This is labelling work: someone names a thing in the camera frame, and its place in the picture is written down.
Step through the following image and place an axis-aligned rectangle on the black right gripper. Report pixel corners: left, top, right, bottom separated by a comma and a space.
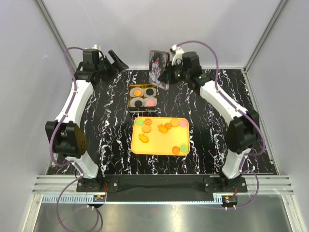
157, 61, 189, 86

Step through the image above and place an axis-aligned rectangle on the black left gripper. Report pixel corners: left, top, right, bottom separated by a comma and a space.
96, 51, 128, 84

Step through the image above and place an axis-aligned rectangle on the gold tin lid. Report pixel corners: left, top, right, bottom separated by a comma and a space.
149, 50, 169, 90

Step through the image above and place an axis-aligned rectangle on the black sandwich cookie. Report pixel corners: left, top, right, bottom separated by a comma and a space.
145, 88, 154, 96
134, 100, 143, 107

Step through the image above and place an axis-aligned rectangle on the pink sandwich cookie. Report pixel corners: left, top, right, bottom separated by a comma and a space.
146, 100, 156, 107
179, 119, 188, 127

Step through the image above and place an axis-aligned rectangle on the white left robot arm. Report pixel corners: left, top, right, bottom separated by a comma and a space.
45, 46, 128, 191

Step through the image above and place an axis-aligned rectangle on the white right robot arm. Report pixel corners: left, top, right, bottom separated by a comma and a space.
155, 47, 260, 192

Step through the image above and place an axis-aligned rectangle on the white paper cup liner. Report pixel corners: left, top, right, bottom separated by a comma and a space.
144, 97, 157, 107
129, 97, 144, 108
143, 87, 157, 98
129, 87, 143, 98

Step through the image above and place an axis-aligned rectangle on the dark cookie tin box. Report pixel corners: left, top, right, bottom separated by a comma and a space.
128, 84, 158, 113

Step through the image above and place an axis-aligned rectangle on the orange round waffle cookie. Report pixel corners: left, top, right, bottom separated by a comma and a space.
170, 118, 179, 127

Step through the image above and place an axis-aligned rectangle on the orange cat cookie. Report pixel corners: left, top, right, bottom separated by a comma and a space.
158, 124, 168, 133

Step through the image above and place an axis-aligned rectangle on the green sandwich cookie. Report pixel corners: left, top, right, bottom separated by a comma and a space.
135, 119, 144, 126
180, 144, 189, 153

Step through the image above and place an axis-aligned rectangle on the orange swirl cookie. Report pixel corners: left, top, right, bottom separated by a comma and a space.
171, 146, 180, 155
144, 118, 152, 126

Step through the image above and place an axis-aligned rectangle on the yellow plastic tray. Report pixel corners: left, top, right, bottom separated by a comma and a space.
131, 116, 190, 156

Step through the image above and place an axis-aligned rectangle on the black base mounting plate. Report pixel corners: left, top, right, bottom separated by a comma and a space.
76, 174, 248, 203

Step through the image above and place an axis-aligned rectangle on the right control board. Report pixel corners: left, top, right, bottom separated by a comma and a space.
223, 195, 238, 205

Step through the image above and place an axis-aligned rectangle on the control board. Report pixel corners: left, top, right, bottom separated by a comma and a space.
93, 195, 106, 202
223, 195, 238, 205

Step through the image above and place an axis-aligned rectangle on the left control board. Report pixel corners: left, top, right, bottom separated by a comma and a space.
93, 195, 106, 202

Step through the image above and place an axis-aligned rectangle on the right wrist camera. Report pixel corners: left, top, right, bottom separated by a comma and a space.
169, 44, 184, 66

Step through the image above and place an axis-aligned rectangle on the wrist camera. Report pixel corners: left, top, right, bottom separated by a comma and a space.
92, 44, 101, 50
169, 44, 184, 66

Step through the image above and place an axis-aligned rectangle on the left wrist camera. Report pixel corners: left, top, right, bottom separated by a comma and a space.
92, 44, 101, 50

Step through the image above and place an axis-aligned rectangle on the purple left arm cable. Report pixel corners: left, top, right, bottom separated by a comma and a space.
49, 46, 104, 230

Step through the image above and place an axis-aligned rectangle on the aluminium frame rail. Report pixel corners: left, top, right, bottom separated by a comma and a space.
32, 174, 293, 194

